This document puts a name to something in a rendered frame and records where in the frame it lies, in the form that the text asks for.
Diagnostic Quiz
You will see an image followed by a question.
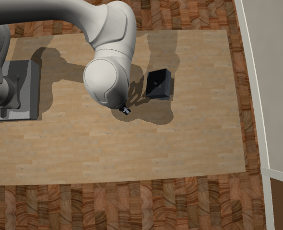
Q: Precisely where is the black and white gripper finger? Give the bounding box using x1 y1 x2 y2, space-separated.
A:
119 107 131 115

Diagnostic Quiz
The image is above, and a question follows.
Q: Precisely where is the grey sloped panel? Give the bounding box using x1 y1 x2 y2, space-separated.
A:
146 69 171 100

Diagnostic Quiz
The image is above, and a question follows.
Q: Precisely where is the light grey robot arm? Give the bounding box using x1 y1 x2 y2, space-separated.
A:
0 0 137 118

